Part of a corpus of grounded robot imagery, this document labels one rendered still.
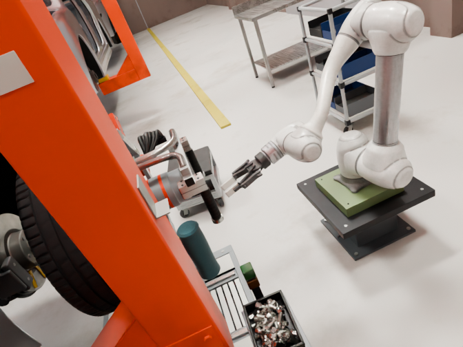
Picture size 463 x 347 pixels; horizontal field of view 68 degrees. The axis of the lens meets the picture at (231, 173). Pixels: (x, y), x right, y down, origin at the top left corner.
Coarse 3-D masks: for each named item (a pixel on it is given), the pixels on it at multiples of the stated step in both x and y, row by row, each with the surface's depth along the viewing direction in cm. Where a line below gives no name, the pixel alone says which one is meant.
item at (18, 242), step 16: (0, 224) 125; (16, 224) 135; (0, 240) 121; (16, 240) 125; (0, 256) 118; (16, 256) 124; (32, 256) 128; (0, 272) 115; (32, 272) 132; (32, 288) 127
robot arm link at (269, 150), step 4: (268, 144) 145; (272, 144) 143; (264, 148) 145; (268, 148) 143; (272, 148) 143; (276, 148) 142; (264, 152) 144; (268, 152) 143; (272, 152) 142; (276, 152) 143; (280, 152) 143; (268, 156) 143; (272, 156) 143; (276, 156) 143; (280, 156) 144; (272, 160) 144; (276, 160) 145
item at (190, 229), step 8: (184, 224) 130; (192, 224) 128; (176, 232) 128; (184, 232) 126; (192, 232) 125; (200, 232) 129; (184, 240) 126; (192, 240) 126; (200, 240) 128; (192, 248) 128; (200, 248) 129; (208, 248) 132; (192, 256) 131; (200, 256) 130; (208, 256) 133; (200, 264) 133; (208, 264) 134; (216, 264) 138; (200, 272) 136; (208, 272) 135; (216, 272) 137
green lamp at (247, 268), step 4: (244, 264) 114; (248, 264) 114; (240, 268) 114; (244, 268) 113; (248, 268) 113; (252, 268) 112; (244, 272) 112; (248, 272) 112; (252, 272) 112; (244, 276) 112; (248, 276) 113; (252, 276) 113
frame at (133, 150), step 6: (120, 132) 128; (126, 138) 136; (126, 144) 134; (132, 144) 145; (132, 150) 141; (132, 156) 146; (138, 156) 147; (150, 174) 156; (168, 216) 153; (174, 228) 154
